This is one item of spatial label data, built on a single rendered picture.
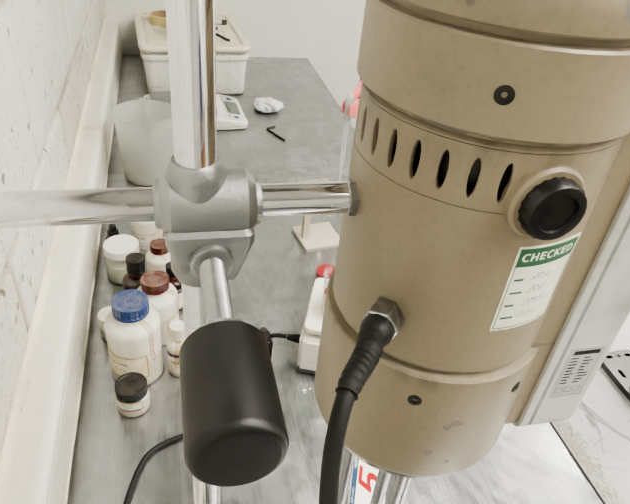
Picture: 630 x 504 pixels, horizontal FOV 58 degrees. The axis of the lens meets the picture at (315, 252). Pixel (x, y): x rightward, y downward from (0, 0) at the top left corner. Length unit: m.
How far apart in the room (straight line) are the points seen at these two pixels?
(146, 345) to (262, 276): 0.30
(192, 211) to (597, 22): 0.14
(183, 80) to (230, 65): 1.55
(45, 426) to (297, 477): 0.30
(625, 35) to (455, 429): 0.17
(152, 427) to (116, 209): 0.61
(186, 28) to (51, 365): 0.61
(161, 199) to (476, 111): 0.11
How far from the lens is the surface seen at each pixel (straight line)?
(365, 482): 0.73
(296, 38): 2.15
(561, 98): 0.18
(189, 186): 0.20
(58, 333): 0.79
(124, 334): 0.78
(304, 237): 1.11
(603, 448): 0.91
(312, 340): 0.81
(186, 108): 0.20
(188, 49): 0.19
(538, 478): 0.84
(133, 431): 0.80
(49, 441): 0.69
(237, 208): 0.21
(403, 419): 0.26
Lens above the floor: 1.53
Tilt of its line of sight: 36 degrees down
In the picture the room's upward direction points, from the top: 6 degrees clockwise
